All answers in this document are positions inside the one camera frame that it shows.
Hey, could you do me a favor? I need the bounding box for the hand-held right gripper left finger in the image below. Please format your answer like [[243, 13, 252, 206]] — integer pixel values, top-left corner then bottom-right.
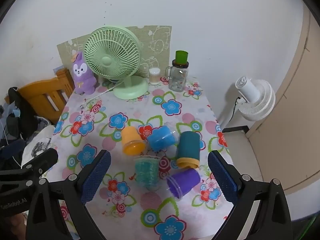
[[25, 149, 112, 240]]

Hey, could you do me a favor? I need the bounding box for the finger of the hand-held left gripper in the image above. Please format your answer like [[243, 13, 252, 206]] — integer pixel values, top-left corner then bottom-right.
[[21, 148, 59, 179]]

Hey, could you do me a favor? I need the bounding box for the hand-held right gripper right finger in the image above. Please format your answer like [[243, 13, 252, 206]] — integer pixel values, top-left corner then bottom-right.
[[208, 150, 293, 240]]

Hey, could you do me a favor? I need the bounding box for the purple plastic cup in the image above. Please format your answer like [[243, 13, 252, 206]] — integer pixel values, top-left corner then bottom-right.
[[166, 168, 201, 201]]

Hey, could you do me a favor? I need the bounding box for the teal cup with orange rim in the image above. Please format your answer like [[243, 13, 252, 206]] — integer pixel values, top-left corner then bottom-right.
[[175, 130, 201, 169]]

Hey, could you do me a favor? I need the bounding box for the orange plastic cup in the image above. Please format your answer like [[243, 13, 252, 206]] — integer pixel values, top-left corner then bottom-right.
[[121, 126, 146, 156]]

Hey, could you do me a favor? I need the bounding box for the clear cup with teal beads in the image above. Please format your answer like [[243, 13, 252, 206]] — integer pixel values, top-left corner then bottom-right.
[[133, 155, 161, 191]]

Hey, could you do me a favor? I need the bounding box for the blue plastic cup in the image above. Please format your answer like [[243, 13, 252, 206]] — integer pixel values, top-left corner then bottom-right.
[[146, 127, 179, 153]]

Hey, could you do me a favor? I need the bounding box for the green plastic cup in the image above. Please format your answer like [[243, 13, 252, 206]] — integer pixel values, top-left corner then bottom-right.
[[175, 50, 189, 64]]

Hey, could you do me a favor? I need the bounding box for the white printed cloth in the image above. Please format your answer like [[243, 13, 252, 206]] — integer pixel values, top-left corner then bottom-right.
[[21, 124, 57, 168]]

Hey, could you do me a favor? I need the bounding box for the dark clothes pile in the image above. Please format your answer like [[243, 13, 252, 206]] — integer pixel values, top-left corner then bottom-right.
[[0, 105, 27, 172]]

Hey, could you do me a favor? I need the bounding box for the black bag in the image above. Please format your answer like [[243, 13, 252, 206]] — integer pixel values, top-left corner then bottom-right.
[[4, 87, 38, 141]]

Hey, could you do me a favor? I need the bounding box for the orange wooden chair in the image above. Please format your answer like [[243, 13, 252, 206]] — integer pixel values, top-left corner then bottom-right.
[[17, 67, 76, 125]]

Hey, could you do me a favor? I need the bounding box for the white standing fan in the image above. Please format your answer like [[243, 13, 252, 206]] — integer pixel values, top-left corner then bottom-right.
[[217, 76, 276, 131]]

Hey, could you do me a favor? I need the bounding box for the floral tablecloth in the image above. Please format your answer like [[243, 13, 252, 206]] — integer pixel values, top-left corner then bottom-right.
[[46, 79, 236, 240]]

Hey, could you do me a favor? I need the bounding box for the purple plush bunny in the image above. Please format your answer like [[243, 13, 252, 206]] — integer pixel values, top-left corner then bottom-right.
[[72, 50, 98, 95]]

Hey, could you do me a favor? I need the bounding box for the beige cabinet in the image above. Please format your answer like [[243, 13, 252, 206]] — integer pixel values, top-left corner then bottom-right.
[[246, 4, 320, 196]]

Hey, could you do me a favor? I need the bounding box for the glass mug jar black lid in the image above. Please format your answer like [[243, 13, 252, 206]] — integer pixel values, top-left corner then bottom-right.
[[165, 60, 189, 92]]

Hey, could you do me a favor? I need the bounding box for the green desk fan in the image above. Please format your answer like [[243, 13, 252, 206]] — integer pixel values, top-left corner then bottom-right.
[[84, 26, 150, 100]]

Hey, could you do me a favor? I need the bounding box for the small white jar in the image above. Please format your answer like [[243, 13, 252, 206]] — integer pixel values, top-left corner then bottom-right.
[[149, 67, 161, 86]]

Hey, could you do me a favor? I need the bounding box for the printed cardboard sheet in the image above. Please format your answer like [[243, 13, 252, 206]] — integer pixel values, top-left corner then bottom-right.
[[57, 25, 172, 81]]

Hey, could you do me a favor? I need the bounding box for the black fan cable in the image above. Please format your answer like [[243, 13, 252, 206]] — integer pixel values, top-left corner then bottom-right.
[[228, 96, 242, 128]]

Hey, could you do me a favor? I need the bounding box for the white fan cable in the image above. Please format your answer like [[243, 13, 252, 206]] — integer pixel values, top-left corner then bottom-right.
[[79, 82, 121, 106]]

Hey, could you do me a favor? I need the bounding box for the green cable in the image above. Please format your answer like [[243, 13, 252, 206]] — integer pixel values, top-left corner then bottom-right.
[[298, 214, 317, 240]]

